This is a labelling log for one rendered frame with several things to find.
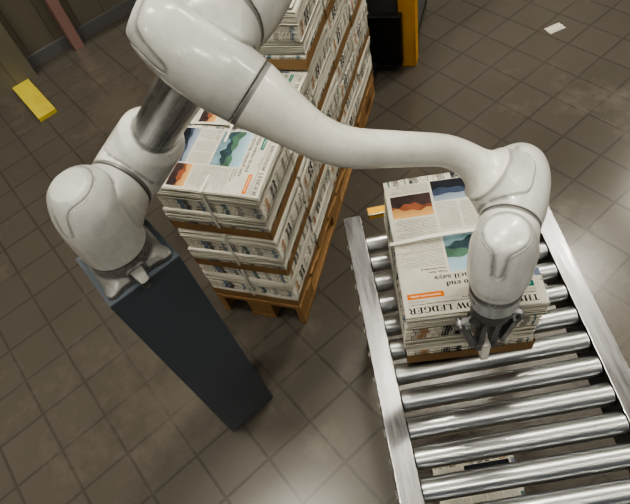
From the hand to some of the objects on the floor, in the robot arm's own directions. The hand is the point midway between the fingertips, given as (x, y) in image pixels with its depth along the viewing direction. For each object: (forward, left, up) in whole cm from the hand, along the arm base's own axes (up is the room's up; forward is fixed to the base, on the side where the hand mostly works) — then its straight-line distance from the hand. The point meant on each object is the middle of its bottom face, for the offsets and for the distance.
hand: (483, 346), depth 114 cm
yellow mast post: (+147, +166, -93) cm, 240 cm away
